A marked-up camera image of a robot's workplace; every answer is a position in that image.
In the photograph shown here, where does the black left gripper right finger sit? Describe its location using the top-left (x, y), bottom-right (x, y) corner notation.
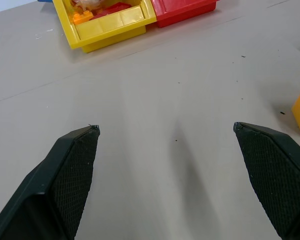
top-left (232, 121), bottom-right (300, 240)

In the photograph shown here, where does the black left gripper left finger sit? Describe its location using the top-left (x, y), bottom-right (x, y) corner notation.
top-left (0, 124), bottom-right (101, 240)

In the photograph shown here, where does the yellow plastic storage bin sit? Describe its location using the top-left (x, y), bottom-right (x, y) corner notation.
top-left (52, 0), bottom-right (158, 54)

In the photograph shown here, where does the orange toy brick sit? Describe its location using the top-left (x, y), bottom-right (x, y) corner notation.
top-left (72, 10), bottom-right (94, 26)

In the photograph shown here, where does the red toy brick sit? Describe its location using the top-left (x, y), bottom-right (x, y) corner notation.
top-left (89, 1), bottom-right (132, 22)

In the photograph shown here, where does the clear plastic bag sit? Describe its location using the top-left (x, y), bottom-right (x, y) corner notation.
top-left (70, 0), bottom-right (106, 11)

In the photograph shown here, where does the red plastic storage bin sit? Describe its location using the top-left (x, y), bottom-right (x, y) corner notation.
top-left (149, 0), bottom-right (221, 29)

